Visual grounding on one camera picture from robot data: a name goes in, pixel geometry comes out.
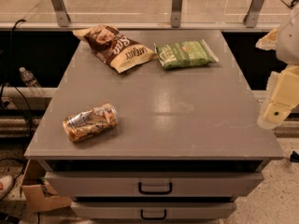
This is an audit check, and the right metal bracket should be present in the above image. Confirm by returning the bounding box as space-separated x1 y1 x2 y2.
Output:
243 0 265 28

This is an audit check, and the black cable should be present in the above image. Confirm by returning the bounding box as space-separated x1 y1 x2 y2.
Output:
0 18 36 138

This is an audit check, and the clear plastic water bottle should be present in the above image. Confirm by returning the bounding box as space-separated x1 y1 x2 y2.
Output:
19 67 44 97

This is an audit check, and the upper grey drawer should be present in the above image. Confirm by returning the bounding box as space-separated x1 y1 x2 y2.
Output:
46 172 263 198

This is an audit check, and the grey cabinet table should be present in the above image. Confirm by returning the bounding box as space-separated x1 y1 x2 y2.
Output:
25 30 283 224

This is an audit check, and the white shoe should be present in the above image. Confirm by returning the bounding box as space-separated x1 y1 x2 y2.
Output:
0 175 14 200

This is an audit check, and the crushed orange soda can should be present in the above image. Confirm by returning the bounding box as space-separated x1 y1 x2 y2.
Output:
63 103 119 142

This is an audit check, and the cardboard box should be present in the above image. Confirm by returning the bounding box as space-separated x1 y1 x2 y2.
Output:
21 161 72 213

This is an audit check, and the brown chip bag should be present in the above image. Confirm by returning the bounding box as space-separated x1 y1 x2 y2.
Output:
73 24 157 73

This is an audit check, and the grey drawer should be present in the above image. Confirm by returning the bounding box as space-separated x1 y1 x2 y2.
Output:
46 172 263 198
71 202 236 221

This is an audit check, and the green snack bag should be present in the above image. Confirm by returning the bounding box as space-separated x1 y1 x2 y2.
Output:
155 39 219 70

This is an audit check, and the lower grey drawer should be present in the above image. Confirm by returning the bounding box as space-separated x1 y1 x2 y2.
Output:
71 202 236 221

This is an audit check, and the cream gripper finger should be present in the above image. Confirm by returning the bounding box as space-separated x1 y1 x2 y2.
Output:
257 64 299 130
255 28 278 50

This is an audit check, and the left metal bracket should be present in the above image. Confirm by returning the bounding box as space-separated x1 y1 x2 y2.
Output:
50 0 71 27

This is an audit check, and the metal bracket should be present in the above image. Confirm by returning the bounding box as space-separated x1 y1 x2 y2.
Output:
243 0 265 28
50 0 71 27
170 0 183 28

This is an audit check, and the middle metal bracket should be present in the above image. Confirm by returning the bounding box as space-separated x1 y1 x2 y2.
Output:
170 0 183 28

